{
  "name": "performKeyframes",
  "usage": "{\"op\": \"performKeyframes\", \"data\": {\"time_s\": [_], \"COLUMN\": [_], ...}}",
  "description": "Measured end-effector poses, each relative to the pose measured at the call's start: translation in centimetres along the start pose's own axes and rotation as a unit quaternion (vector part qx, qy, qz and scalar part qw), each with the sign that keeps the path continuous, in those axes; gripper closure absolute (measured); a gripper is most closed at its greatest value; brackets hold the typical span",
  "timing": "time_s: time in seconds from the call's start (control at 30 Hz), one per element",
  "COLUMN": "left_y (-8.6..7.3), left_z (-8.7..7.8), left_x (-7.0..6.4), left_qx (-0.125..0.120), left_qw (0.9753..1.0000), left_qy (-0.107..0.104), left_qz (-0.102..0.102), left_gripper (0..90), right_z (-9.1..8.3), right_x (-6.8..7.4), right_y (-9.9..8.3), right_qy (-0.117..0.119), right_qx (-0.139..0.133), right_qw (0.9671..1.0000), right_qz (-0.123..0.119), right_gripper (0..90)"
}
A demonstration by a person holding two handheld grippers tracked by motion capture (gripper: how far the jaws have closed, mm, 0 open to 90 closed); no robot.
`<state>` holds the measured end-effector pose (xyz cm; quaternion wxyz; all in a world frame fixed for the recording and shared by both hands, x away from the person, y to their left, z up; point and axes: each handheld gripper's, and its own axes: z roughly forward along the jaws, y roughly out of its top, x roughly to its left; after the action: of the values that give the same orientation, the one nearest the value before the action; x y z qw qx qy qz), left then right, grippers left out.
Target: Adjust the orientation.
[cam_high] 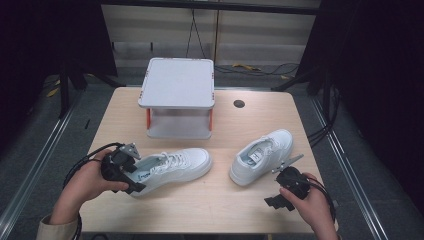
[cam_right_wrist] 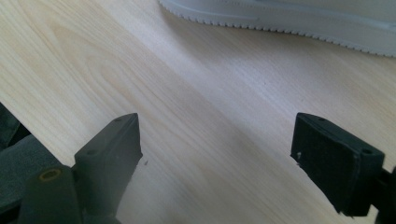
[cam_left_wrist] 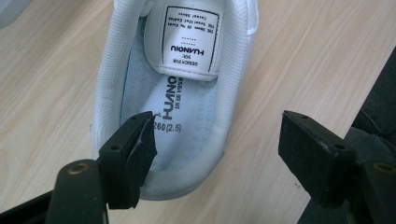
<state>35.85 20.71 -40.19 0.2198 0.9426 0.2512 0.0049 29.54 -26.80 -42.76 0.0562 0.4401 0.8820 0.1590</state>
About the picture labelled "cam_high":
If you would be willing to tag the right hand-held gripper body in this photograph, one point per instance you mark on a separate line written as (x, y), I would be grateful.
(295, 181)

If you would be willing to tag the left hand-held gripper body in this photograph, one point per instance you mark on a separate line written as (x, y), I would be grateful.
(115, 165)

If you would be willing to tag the white sneaker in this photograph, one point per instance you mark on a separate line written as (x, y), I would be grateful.
(181, 165)
(248, 170)

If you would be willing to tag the person's right hand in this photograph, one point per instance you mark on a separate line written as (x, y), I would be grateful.
(316, 206)

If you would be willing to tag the person's left hand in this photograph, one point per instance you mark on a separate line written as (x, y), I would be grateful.
(83, 183)

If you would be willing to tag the black stand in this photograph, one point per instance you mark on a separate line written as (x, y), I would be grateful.
(300, 81)
(64, 93)

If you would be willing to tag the yellow floor tape piece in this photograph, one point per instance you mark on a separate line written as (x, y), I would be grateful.
(246, 67)
(52, 91)

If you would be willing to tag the black curtain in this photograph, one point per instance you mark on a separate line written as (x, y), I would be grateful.
(50, 33)
(376, 66)

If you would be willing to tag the black horizontal bar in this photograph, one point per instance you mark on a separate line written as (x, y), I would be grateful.
(213, 6)

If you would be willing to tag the metal floor rail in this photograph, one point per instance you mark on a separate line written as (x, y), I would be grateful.
(40, 153)
(350, 166)

